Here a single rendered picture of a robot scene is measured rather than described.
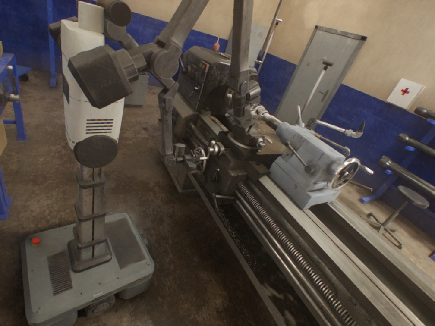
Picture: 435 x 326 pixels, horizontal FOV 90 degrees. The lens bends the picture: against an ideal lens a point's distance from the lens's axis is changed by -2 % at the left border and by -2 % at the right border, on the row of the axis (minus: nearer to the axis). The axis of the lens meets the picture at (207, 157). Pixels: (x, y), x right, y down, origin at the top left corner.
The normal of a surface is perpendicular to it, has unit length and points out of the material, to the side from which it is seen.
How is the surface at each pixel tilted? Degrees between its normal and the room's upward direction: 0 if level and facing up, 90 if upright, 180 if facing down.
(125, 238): 0
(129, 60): 61
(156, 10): 90
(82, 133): 99
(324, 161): 82
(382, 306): 36
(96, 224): 90
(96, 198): 90
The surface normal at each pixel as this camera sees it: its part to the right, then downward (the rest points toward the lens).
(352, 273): -0.27, -0.65
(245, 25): 0.52, 0.59
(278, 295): 0.28, -0.82
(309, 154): -0.76, -0.18
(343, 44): -0.85, 0.02
